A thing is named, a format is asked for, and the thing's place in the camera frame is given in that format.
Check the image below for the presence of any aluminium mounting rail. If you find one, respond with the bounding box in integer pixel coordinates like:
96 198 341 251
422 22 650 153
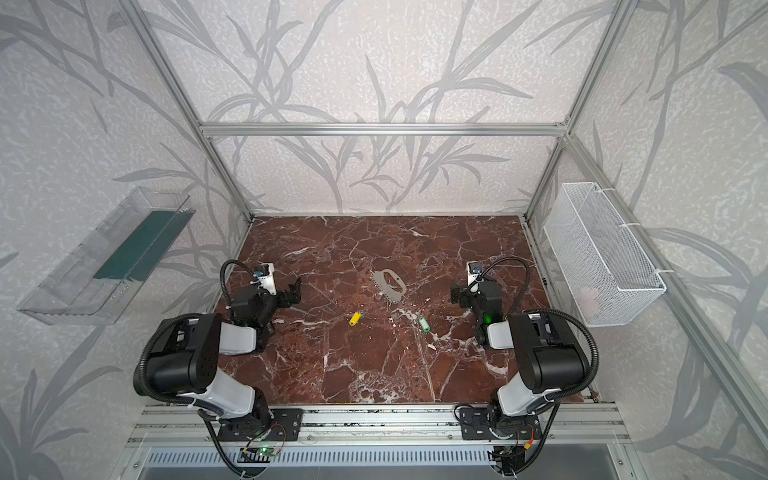
126 403 631 447

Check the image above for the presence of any steel key organizer plate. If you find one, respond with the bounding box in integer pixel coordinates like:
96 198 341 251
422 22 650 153
372 269 407 304

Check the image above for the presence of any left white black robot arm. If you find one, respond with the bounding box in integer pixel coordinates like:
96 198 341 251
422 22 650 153
133 280 301 428

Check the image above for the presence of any pink object in basket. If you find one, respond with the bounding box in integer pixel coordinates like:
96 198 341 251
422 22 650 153
576 287 601 320

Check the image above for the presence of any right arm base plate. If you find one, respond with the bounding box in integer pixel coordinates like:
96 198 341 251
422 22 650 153
453 404 542 442

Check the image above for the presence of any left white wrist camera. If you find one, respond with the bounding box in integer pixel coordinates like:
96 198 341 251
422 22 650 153
253 263 277 295

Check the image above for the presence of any clear plastic wall tray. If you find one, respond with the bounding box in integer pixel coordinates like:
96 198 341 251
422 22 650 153
18 187 196 326

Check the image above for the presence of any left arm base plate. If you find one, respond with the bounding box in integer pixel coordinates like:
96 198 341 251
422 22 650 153
217 408 304 442

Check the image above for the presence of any white wire mesh basket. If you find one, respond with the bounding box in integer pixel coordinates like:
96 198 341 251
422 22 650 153
544 182 667 327

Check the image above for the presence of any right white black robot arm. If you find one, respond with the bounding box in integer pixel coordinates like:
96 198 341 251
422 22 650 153
450 281 600 420

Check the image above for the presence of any green circuit board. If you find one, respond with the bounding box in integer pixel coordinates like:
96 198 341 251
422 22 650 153
238 446 281 464

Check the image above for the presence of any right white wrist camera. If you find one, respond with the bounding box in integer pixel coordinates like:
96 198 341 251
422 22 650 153
466 261 484 294

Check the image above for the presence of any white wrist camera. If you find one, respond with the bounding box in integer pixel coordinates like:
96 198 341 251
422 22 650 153
466 261 484 294
253 263 277 295

